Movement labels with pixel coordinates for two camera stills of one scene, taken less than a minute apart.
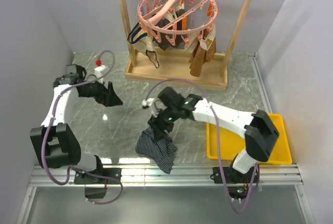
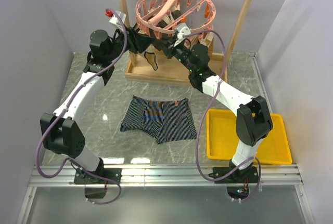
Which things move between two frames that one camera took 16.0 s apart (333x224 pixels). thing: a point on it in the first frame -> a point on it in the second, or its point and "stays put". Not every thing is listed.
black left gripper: [107, 97] -> [138, 43]
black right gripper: [157, 127] -> [164, 45]
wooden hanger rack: [206, 71] stays put
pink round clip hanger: [177, 11] stays put
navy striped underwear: [161, 151] -> [167, 119]
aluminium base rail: [260, 175] stays put
